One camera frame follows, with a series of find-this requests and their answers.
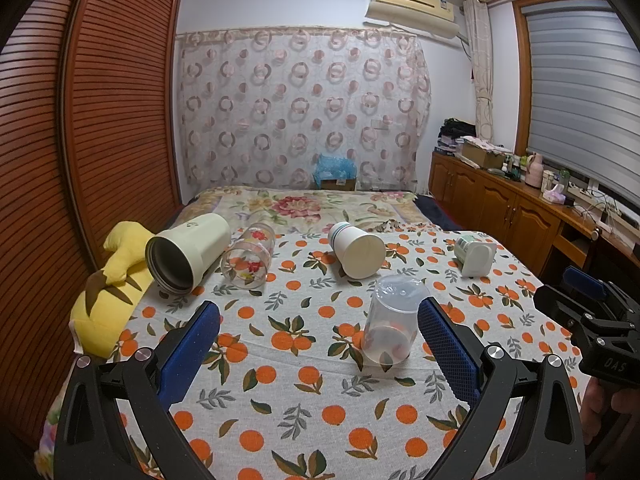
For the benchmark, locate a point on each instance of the orange fruit print cloth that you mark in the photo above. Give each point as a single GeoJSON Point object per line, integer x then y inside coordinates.
{"type": "Point", "coordinates": [310, 400]}

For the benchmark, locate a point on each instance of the cream insulated mug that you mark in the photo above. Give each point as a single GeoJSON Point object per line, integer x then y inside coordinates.
{"type": "Point", "coordinates": [195, 242]}

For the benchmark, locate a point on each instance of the small white plastic cup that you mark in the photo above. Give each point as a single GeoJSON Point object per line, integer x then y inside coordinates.
{"type": "Point", "coordinates": [475, 260]}

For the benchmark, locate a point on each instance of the wall air conditioner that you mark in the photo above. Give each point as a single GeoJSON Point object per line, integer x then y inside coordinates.
{"type": "Point", "coordinates": [410, 5]}

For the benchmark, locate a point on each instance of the floral blanket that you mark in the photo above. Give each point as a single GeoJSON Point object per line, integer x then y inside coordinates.
{"type": "Point", "coordinates": [300, 207]}

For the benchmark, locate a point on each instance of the grey window blind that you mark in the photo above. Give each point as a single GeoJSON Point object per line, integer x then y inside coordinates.
{"type": "Point", "coordinates": [585, 90]}

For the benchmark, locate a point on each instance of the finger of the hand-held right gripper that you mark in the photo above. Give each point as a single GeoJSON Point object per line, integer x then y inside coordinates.
{"type": "Point", "coordinates": [557, 302]}
{"type": "Point", "coordinates": [585, 282]}

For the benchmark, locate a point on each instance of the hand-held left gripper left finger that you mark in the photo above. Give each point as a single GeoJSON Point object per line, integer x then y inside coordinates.
{"type": "Point", "coordinates": [192, 345]}

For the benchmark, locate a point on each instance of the small brown cardboard box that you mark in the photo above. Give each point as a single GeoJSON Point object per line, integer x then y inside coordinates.
{"type": "Point", "coordinates": [340, 184]}

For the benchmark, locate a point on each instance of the person's right hand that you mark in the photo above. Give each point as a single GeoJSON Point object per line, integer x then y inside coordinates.
{"type": "Point", "coordinates": [592, 410]}

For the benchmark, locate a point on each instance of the beige window curtain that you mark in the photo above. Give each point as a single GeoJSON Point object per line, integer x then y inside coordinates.
{"type": "Point", "coordinates": [480, 70]}

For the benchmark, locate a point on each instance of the floral printed glass cup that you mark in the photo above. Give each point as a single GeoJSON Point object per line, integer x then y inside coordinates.
{"type": "Point", "coordinates": [250, 255]}

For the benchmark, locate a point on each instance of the white paper cup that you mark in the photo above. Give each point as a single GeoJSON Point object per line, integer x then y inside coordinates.
{"type": "Point", "coordinates": [357, 252]}

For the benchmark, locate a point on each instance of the pile of dark clothes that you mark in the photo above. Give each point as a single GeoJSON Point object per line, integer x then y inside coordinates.
{"type": "Point", "coordinates": [455, 132]}

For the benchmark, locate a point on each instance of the wooden louvred wardrobe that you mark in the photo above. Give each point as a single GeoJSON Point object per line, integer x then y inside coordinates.
{"type": "Point", "coordinates": [100, 110]}

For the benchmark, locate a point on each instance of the pink tissue pack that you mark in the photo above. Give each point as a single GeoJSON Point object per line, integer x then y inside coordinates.
{"type": "Point", "coordinates": [554, 194]}

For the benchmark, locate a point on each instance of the blue plastic bag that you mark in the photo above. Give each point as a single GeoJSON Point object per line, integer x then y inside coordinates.
{"type": "Point", "coordinates": [332, 167]}

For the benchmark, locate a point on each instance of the clear plastic cup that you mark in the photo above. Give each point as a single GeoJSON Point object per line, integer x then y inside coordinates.
{"type": "Point", "coordinates": [392, 320]}

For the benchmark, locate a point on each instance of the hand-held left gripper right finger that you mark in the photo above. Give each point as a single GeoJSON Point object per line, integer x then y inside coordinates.
{"type": "Point", "coordinates": [447, 355]}

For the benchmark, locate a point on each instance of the pink thermos bottle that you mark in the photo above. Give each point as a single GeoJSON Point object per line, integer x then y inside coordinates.
{"type": "Point", "coordinates": [534, 172]}

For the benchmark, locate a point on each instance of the cardboard box with cloth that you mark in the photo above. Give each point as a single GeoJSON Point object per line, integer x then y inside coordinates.
{"type": "Point", "coordinates": [480, 155]}

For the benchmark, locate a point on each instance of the yellow plush toy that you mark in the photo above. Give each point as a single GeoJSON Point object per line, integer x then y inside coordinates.
{"type": "Point", "coordinates": [102, 310]}

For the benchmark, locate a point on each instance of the wooden sideboard cabinet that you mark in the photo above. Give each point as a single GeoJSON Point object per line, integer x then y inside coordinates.
{"type": "Point", "coordinates": [505, 215]}

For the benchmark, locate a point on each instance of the circle patterned sheer curtain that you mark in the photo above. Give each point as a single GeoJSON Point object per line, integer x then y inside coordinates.
{"type": "Point", "coordinates": [300, 110]}

